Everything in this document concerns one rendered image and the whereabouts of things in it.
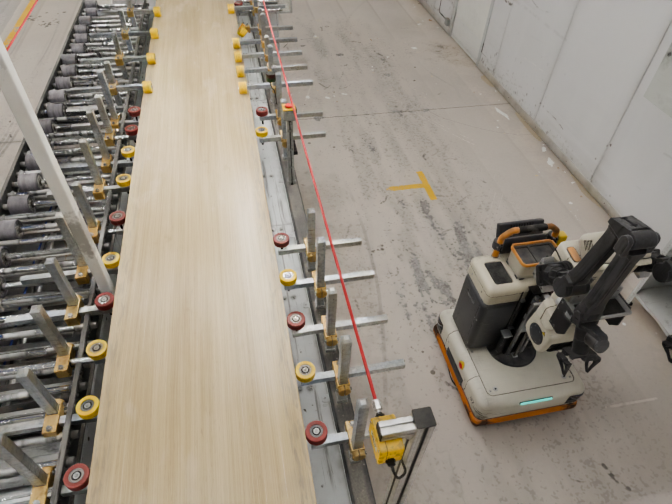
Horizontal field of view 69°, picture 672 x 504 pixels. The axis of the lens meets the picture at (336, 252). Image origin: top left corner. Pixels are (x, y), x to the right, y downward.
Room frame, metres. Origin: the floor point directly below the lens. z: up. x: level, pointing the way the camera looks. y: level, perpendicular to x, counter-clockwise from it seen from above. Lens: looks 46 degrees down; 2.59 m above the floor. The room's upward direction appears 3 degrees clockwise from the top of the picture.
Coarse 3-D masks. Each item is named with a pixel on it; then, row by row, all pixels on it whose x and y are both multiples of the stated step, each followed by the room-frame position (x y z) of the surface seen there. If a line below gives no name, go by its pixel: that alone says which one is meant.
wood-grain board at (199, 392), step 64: (192, 0) 4.89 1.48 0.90; (192, 64) 3.56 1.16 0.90; (192, 128) 2.67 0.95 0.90; (192, 192) 2.04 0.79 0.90; (256, 192) 2.07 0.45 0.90; (128, 256) 1.55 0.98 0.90; (192, 256) 1.57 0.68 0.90; (256, 256) 1.59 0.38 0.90; (128, 320) 1.18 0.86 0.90; (192, 320) 1.20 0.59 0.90; (256, 320) 1.21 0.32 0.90; (128, 384) 0.89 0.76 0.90; (192, 384) 0.90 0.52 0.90; (256, 384) 0.92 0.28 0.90; (128, 448) 0.65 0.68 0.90; (192, 448) 0.66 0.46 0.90; (256, 448) 0.67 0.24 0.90
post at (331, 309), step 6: (330, 288) 1.23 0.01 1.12; (330, 294) 1.21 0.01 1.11; (336, 294) 1.21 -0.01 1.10; (330, 300) 1.21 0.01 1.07; (336, 300) 1.21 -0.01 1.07; (330, 306) 1.21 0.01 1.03; (336, 306) 1.21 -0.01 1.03; (330, 312) 1.21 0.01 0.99; (330, 318) 1.21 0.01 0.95; (330, 324) 1.21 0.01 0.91; (330, 330) 1.21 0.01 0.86; (330, 348) 1.21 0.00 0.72
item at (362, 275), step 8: (360, 272) 1.56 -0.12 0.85; (368, 272) 1.57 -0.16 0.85; (304, 280) 1.50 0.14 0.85; (312, 280) 1.50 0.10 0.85; (328, 280) 1.50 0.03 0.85; (336, 280) 1.51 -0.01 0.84; (344, 280) 1.52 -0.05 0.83; (352, 280) 1.53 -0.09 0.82; (288, 288) 1.46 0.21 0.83; (296, 288) 1.47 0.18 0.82
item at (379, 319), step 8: (344, 320) 1.30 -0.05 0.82; (360, 320) 1.30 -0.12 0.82; (368, 320) 1.30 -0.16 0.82; (376, 320) 1.30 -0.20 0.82; (384, 320) 1.31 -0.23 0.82; (304, 328) 1.24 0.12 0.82; (312, 328) 1.24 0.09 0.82; (320, 328) 1.25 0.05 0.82; (336, 328) 1.26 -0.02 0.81; (344, 328) 1.27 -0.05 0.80; (296, 336) 1.21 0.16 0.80
